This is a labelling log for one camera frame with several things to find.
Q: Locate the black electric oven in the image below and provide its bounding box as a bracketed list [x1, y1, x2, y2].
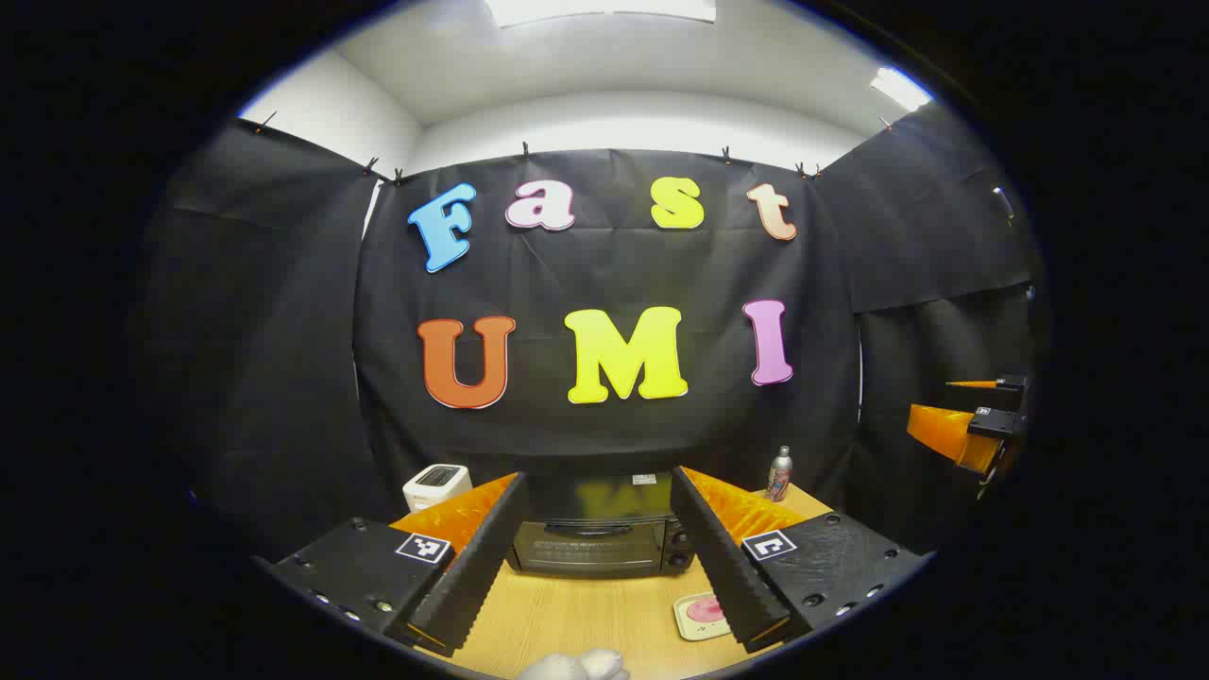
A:
[505, 469, 700, 579]

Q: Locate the white toaster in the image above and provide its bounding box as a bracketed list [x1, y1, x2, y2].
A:
[403, 464, 473, 514]

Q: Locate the black backdrop cloth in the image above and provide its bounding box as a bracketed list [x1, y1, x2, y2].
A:
[128, 99, 1049, 568]

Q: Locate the cream square plate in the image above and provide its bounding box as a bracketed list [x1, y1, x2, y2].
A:
[673, 592, 733, 643]

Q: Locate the ceiling light panel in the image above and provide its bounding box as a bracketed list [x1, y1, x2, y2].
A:
[871, 68, 931, 112]

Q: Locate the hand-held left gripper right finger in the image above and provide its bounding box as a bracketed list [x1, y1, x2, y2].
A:
[669, 466, 936, 655]

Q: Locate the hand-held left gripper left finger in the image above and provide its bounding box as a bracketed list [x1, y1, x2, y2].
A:
[253, 472, 528, 659]

